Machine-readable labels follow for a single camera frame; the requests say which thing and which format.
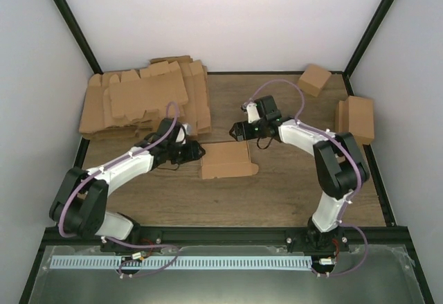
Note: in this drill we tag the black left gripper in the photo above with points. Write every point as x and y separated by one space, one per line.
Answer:
192 153

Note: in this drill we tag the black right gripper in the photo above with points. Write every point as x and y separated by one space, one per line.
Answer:
238 127

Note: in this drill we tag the brown cardboard box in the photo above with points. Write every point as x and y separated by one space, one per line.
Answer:
227 160

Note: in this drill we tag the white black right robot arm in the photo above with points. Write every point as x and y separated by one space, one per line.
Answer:
340 167

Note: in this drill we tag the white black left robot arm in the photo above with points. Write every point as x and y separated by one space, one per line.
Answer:
80 206

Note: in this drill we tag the small folded cardboard box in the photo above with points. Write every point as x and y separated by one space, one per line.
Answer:
314 79

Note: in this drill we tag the large folded cardboard box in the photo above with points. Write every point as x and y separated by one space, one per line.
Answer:
356 115

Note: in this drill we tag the stack of flat cardboard blanks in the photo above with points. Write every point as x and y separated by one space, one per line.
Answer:
130 103

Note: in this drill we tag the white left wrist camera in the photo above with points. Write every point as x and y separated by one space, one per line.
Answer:
183 130

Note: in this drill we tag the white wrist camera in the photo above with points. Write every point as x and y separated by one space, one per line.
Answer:
251 111
183 130

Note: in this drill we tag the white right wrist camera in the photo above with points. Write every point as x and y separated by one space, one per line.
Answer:
251 111

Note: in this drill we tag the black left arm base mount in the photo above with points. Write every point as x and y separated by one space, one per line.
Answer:
134 238

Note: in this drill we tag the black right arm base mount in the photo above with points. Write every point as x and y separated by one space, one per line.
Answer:
311 241

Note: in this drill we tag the black aluminium frame rail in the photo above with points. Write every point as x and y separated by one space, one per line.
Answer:
192 236

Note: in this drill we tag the light blue slotted cable duct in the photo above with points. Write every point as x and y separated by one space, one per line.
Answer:
299 263

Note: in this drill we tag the black right corner frame post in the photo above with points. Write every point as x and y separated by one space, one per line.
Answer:
368 35

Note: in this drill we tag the black corner frame post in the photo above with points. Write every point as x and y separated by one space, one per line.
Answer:
368 35
76 31

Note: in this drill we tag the black left corner frame post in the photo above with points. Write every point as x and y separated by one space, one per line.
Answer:
76 31

